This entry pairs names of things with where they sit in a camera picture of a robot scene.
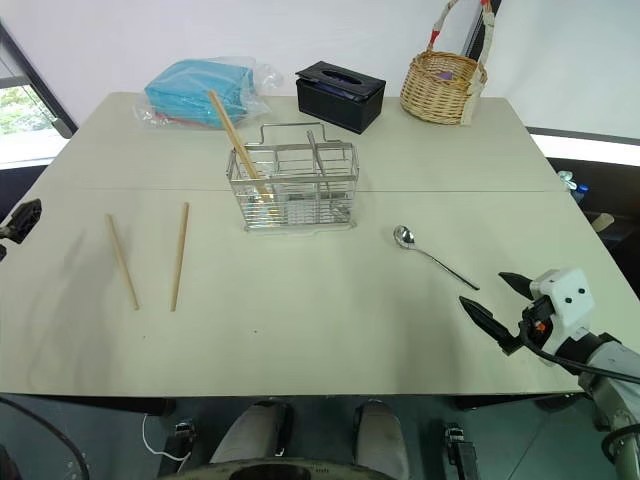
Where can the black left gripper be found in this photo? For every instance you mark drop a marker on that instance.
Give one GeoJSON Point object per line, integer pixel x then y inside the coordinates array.
{"type": "Point", "coordinates": [26, 217]}

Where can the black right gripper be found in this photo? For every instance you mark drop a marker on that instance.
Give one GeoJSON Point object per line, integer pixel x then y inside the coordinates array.
{"type": "Point", "coordinates": [536, 320]}

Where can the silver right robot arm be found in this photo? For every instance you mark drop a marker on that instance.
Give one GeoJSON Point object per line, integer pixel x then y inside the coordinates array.
{"type": "Point", "coordinates": [615, 380]}

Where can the wooden chopstick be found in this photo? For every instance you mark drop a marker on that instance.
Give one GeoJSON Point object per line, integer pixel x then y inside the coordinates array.
{"type": "Point", "coordinates": [227, 122]}
{"type": "Point", "coordinates": [180, 255]}
{"type": "Point", "coordinates": [122, 262]}

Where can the metal spoon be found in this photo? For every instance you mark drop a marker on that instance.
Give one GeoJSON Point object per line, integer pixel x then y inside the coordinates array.
{"type": "Point", "coordinates": [404, 236]}

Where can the small wooden piece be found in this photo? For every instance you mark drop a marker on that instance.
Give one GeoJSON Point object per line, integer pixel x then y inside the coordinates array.
{"type": "Point", "coordinates": [604, 222]}

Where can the plastic bottle blue cap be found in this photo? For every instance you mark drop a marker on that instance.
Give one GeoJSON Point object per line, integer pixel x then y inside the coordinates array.
{"type": "Point", "coordinates": [580, 192]}

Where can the black table caster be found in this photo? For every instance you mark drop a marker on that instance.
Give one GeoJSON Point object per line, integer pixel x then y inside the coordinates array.
{"type": "Point", "coordinates": [180, 445]}
{"type": "Point", "coordinates": [462, 450]}

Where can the grey right robot leg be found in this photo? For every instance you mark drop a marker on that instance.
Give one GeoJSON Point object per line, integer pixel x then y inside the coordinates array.
{"type": "Point", "coordinates": [380, 435]}

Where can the grey robot leg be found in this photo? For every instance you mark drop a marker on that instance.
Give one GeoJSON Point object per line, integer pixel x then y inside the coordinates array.
{"type": "Point", "coordinates": [380, 435]}
{"type": "Point", "coordinates": [250, 430]}

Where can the blue folded cloths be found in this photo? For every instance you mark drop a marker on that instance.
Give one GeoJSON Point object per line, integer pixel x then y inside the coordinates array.
{"type": "Point", "coordinates": [200, 85]}

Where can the purple item in basket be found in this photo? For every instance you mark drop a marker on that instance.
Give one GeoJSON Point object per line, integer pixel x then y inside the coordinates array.
{"type": "Point", "coordinates": [446, 76]}

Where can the black tissue box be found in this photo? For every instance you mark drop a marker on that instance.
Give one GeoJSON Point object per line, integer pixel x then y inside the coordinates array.
{"type": "Point", "coordinates": [340, 105]}

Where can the black pole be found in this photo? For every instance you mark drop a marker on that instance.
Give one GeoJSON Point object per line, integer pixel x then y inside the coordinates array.
{"type": "Point", "coordinates": [472, 30]}

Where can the blue cloth in plastic bag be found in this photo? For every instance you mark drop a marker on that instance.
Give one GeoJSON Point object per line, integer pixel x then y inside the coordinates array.
{"type": "Point", "coordinates": [270, 77]}

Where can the grey left robot leg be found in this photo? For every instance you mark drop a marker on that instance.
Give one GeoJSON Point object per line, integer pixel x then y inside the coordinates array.
{"type": "Point", "coordinates": [250, 430]}

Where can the dark round robot body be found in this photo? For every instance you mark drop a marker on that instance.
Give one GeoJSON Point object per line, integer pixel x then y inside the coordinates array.
{"type": "Point", "coordinates": [260, 472]}

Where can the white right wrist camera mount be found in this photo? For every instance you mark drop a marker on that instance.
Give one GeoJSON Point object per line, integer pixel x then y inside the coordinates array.
{"type": "Point", "coordinates": [565, 295]}

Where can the window with black frame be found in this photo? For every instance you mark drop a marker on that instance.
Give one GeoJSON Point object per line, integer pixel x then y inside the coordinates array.
{"type": "Point", "coordinates": [20, 107]}

